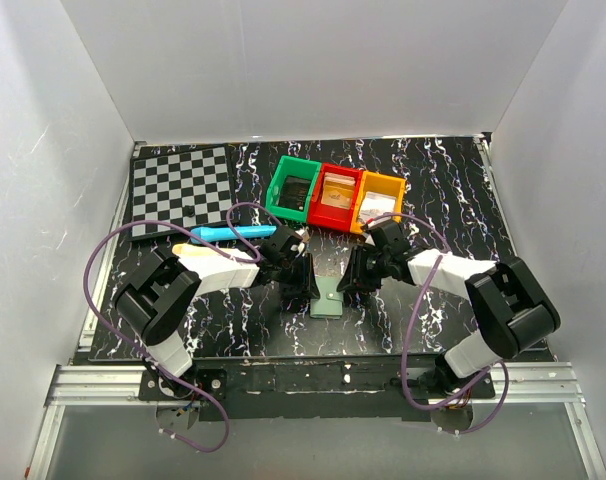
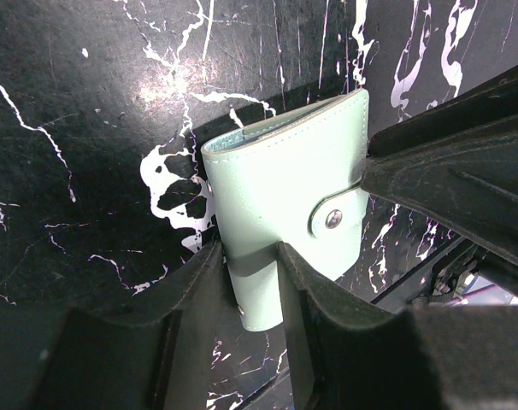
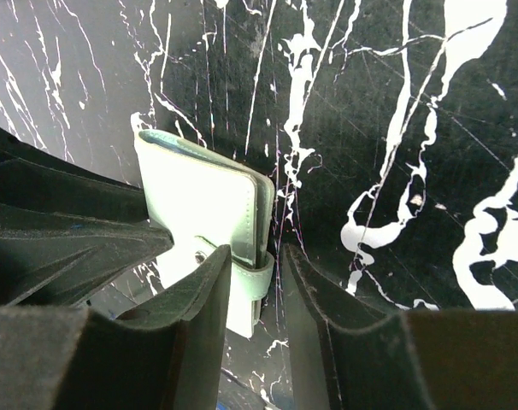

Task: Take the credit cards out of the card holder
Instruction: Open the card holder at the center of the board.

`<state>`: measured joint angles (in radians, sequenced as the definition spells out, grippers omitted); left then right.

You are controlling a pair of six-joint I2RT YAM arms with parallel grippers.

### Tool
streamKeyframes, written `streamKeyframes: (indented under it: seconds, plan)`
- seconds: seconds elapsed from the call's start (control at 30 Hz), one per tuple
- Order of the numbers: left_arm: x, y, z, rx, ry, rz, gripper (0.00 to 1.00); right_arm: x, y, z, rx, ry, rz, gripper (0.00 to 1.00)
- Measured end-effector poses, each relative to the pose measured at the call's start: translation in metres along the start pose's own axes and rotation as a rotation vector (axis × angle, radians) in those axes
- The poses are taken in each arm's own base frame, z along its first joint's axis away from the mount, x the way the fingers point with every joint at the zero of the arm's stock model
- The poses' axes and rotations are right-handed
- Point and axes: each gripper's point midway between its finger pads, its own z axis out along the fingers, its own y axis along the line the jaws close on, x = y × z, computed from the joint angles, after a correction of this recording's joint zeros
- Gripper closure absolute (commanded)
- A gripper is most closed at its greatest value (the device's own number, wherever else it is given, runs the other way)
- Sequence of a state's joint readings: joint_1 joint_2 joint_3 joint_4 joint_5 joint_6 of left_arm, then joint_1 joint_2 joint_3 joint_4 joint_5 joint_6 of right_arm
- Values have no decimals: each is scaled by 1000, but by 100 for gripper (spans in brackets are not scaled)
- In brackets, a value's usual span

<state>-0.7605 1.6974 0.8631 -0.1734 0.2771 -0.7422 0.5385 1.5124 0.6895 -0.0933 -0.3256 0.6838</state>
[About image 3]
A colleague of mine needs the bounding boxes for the green card holder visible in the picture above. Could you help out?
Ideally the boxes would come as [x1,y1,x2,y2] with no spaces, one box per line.
[134,129,274,338]

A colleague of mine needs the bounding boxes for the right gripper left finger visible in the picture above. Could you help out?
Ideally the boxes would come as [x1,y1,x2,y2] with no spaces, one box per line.
[0,245,231,409]

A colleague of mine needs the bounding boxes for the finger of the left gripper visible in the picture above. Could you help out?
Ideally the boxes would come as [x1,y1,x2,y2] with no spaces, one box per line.
[0,127,173,306]

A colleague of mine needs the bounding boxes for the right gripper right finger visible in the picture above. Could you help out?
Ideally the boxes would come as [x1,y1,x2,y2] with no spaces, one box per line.
[282,244,518,409]

